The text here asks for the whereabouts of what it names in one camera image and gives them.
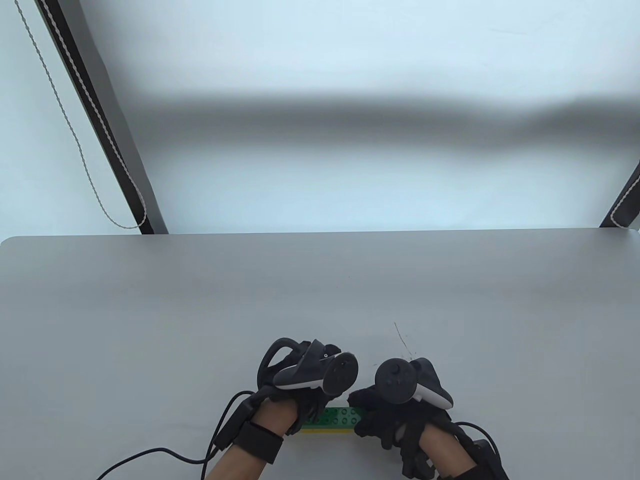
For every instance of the person's right hand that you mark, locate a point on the person's right hand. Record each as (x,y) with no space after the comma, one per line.
(380,420)

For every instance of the person's left hand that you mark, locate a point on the person's left hand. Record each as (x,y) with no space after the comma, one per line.
(310,405)

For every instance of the yellow lego brick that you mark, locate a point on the yellow lego brick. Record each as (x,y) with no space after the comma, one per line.
(330,431)

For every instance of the person's left forearm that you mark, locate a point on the person's left forearm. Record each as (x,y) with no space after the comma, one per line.
(277,417)

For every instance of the person's right forearm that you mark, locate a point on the person's right forearm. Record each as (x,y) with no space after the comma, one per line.
(445,455)

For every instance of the black right hand controller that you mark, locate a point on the black right hand controller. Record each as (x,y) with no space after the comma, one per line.
(395,380)

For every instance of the black metal pole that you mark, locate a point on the black metal pole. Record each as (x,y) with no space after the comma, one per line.
(100,125)
(622,207)

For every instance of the black left wrist camera unit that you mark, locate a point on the black left wrist camera unit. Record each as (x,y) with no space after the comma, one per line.
(260,442)

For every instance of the black wrist camera unit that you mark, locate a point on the black wrist camera unit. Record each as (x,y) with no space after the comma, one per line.
(487,460)
(260,442)

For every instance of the black right wrist camera unit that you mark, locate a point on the black right wrist camera unit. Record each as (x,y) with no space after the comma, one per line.
(487,460)

